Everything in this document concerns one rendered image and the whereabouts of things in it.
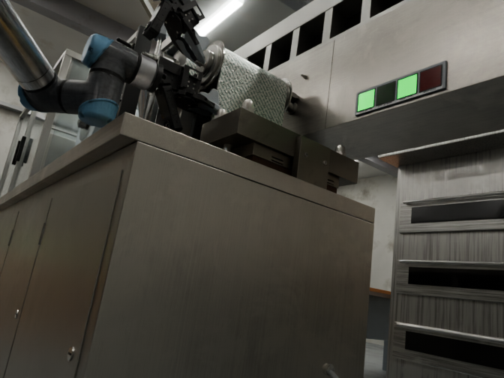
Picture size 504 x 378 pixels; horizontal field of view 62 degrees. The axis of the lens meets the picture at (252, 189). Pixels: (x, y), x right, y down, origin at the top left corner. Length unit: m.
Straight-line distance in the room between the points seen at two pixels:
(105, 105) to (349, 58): 0.71
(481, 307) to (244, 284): 2.17
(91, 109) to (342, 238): 0.61
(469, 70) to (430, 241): 2.08
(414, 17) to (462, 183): 1.92
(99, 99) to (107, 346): 0.50
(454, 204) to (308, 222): 2.12
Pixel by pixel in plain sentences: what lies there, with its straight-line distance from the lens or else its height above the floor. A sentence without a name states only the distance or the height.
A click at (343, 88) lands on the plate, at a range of 1.25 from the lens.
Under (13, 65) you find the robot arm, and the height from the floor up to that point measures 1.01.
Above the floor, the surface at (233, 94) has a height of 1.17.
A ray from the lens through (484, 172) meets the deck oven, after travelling 2.97.
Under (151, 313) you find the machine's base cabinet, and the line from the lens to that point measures 0.70.
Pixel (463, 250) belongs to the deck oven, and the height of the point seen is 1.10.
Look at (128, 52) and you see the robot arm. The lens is 1.01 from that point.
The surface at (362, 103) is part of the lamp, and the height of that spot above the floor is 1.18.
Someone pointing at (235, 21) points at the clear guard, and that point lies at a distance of 1.89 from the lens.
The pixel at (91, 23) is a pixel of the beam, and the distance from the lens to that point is 6.44.
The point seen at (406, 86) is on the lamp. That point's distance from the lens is 1.10.
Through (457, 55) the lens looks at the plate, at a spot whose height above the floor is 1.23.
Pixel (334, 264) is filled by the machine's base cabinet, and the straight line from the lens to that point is 0.96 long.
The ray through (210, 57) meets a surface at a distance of 1.19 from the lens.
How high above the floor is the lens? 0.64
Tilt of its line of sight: 14 degrees up
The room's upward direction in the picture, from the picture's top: 8 degrees clockwise
